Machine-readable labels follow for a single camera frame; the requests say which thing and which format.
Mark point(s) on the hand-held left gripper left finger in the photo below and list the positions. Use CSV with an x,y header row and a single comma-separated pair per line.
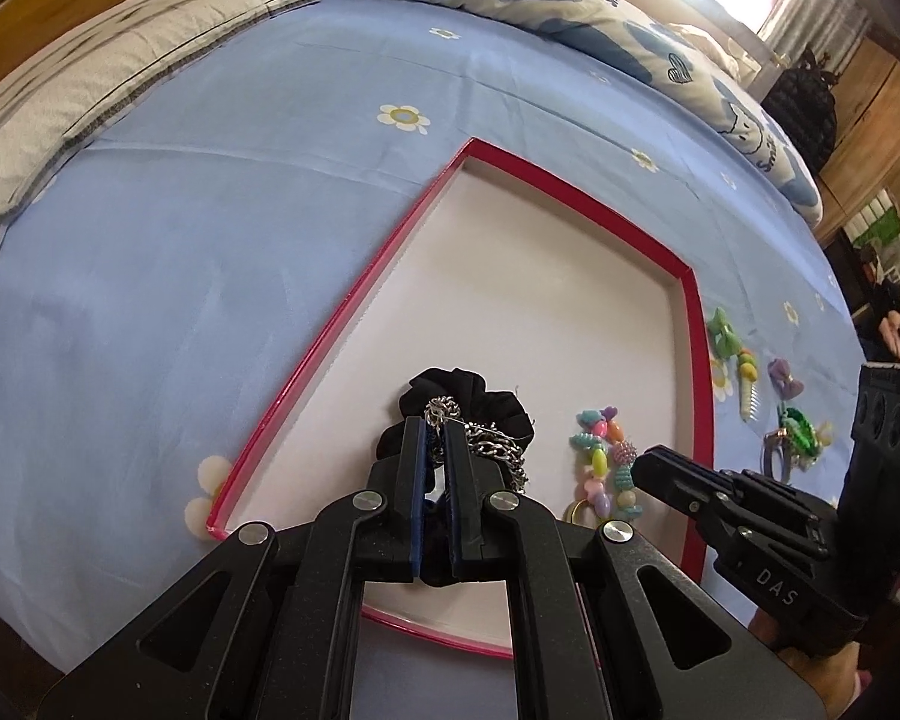
x,y
418,480

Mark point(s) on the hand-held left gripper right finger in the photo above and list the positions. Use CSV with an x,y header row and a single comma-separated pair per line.
x,y
450,487

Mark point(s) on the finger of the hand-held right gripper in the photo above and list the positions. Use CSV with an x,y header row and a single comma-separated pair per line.
x,y
675,476
780,577

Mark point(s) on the black fabric scrunchie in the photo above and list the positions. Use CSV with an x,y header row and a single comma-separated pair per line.
x,y
487,405

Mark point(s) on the green braided hair band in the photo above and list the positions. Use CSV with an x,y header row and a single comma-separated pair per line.
x,y
802,431

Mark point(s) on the purple bow hair clip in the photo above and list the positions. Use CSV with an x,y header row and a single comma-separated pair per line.
x,y
786,379

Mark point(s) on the red shallow tray box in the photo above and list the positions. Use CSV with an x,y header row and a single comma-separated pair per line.
x,y
532,277

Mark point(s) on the person's right hand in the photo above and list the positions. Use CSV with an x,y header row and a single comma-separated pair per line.
x,y
802,667

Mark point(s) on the yellow hair comb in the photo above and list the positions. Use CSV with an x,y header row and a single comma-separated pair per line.
x,y
750,390

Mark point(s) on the green box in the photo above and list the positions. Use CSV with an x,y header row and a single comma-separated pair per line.
x,y
877,221

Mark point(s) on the wooden wardrobe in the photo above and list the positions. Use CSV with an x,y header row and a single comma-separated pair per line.
x,y
877,112

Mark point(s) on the black puffer backpack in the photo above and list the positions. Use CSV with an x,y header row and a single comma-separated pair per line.
x,y
799,105

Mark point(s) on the grey striped pillow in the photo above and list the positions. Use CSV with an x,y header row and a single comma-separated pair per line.
x,y
82,90

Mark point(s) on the grey bed guard rail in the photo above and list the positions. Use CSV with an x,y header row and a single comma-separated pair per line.
x,y
690,7

